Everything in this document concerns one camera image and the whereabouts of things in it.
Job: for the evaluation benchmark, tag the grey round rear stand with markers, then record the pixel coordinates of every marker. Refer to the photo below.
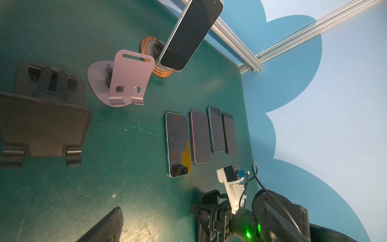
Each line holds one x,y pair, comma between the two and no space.
123,81

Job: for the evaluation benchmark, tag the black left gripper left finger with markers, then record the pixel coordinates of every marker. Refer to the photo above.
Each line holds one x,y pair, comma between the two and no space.
108,229

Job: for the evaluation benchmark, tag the phone with light green edge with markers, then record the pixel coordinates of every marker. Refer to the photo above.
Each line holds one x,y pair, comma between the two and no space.
178,145

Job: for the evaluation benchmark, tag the purple phone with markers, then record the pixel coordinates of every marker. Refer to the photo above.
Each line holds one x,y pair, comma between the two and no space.
201,146

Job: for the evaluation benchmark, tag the black phone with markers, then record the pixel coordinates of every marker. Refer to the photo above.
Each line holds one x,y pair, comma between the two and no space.
229,133
194,24
216,126

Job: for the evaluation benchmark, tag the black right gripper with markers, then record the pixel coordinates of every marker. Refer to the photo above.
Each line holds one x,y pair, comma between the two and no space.
214,217

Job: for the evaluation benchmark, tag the aluminium back frame rail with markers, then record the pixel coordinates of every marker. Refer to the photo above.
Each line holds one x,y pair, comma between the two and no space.
251,62

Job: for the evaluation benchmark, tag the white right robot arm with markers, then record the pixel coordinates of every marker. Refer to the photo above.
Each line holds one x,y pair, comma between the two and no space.
247,224

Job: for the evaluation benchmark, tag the black rectangular phone stand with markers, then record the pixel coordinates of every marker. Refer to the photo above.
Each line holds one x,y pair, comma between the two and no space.
44,116

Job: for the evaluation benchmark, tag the black phone on wooden stand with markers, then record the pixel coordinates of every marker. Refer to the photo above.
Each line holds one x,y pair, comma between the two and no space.
194,24

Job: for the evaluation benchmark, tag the aluminium right corner post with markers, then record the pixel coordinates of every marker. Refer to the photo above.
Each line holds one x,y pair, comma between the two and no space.
267,39

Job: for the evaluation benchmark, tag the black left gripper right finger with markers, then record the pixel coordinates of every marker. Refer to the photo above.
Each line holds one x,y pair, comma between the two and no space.
275,228

